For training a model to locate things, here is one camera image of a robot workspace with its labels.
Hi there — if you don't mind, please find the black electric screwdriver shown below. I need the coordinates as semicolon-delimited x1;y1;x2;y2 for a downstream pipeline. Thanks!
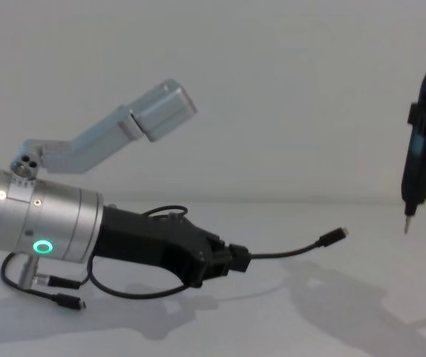
399;63;426;236

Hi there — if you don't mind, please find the thin black looped gripper cable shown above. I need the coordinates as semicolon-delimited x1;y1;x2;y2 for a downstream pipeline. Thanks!
85;205;195;299

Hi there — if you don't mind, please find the black cable with small plug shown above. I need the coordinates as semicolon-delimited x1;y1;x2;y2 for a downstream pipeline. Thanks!
248;227;349;261

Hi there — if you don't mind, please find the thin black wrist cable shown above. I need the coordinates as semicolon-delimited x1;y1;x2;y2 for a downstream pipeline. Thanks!
0;251;89;311

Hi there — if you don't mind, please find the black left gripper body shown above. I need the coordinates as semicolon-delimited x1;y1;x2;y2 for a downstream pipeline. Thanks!
96;203;216;289

